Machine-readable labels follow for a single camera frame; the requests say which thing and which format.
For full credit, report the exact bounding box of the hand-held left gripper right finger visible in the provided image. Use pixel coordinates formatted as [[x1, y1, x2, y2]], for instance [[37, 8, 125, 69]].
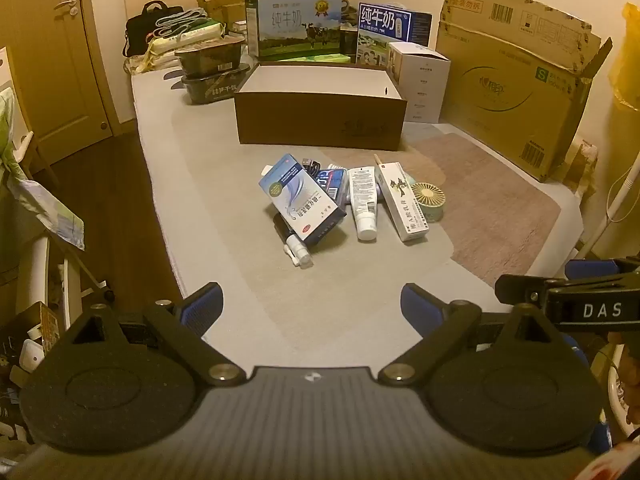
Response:
[[377, 283, 581, 386]]

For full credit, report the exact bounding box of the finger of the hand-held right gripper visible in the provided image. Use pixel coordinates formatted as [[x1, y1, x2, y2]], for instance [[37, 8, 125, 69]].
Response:
[[495, 275, 569, 307], [566, 257, 640, 286]]

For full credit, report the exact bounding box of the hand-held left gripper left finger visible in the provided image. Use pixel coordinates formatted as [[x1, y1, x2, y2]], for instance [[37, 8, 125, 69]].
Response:
[[42, 282, 248, 388]]

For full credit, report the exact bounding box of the mint green mini fan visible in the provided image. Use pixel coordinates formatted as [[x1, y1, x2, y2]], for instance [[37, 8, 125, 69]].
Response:
[[410, 181, 444, 223]]

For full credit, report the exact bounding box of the long white box black print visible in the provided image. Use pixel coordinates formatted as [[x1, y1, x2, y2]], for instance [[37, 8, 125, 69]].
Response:
[[373, 155, 430, 244]]

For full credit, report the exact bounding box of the white pill bottle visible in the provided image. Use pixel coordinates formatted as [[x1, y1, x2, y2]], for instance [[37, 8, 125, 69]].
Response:
[[285, 237, 314, 269]]

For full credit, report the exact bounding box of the white tube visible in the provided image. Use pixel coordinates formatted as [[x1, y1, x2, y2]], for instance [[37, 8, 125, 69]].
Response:
[[346, 166, 379, 242]]

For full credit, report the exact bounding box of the blue white medicine box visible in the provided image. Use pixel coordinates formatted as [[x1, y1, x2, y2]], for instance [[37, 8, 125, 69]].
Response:
[[258, 154, 347, 247]]

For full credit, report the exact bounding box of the clear plastic box blue label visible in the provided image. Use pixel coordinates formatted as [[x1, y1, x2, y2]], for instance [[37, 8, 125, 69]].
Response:
[[315, 165, 349, 206]]

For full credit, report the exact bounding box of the beige brown mat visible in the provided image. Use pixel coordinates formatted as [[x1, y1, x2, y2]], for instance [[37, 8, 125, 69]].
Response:
[[172, 105, 562, 356]]

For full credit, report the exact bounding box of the brown paper bag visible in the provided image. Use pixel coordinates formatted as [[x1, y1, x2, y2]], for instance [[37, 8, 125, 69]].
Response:
[[565, 140, 598, 196]]

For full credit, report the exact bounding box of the white wooden chair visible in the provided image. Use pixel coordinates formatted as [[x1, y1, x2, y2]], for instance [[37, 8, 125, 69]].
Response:
[[15, 132, 83, 331]]

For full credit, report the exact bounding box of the large brown cardboard box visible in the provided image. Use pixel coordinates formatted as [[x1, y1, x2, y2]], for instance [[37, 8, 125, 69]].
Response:
[[436, 0, 613, 183]]

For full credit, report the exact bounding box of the green printed cloth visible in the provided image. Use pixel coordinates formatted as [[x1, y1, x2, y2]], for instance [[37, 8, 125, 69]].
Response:
[[0, 80, 86, 251]]

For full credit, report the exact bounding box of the yellow plastic bag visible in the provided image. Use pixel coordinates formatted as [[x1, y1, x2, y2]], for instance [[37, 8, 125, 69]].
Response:
[[607, 2, 640, 111]]

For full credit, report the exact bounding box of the white cardboard box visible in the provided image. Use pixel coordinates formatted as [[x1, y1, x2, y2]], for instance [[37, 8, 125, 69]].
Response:
[[387, 41, 452, 124]]

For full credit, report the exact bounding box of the dark food tray box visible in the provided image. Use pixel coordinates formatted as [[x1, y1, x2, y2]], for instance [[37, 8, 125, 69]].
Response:
[[174, 35, 247, 75], [181, 64, 252, 106]]

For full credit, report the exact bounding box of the flat green box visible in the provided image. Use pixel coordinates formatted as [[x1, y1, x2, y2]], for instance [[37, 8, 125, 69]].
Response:
[[272, 52, 353, 66]]

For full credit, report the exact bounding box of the wooden door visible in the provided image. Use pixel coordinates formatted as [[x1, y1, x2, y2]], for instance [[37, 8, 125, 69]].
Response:
[[15, 0, 118, 156]]

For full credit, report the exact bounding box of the blue milk carton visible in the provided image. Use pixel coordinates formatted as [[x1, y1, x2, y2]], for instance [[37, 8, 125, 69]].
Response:
[[356, 1, 433, 66]]

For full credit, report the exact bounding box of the black laptop bag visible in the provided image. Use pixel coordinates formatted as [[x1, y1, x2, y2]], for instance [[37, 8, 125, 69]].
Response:
[[122, 1, 173, 58]]

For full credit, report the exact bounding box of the green cow print milk carton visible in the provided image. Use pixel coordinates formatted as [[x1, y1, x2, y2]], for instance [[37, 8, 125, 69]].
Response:
[[245, 0, 343, 58]]

